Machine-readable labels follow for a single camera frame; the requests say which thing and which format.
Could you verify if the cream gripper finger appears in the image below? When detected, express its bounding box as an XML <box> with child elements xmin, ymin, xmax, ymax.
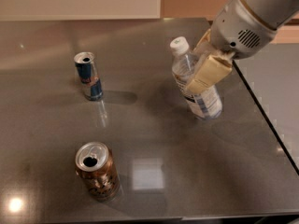
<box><xmin>185</xmin><ymin>55</ymin><xmax>233</xmax><ymax>94</ymax></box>
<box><xmin>193</xmin><ymin>29</ymin><xmax>213</xmax><ymax>55</ymax></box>

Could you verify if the clear plastic water bottle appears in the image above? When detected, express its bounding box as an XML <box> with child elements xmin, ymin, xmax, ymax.
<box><xmin>170</xmin><ymin>36</ymin><xmax>222</xmax><ymax>119</ymax></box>

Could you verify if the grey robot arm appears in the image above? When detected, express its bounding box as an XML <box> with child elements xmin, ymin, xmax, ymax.
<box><xmin>186</xmin><ymin>0</ymin><xmax>299</xmax><ymax>94</ymax></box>

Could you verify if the blue silver energy drink can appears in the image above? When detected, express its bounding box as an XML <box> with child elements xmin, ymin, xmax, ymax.
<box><xmin>74</xmin><ymin>51</ymin><xmax>103</xmax><ymax>101</ymax></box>

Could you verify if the brown coffee can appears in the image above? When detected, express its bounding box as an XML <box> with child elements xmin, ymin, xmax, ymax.
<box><xmin>75</xmin><ymin>142</ymin><xmax>121</xmax><ymax>202</ymax></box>

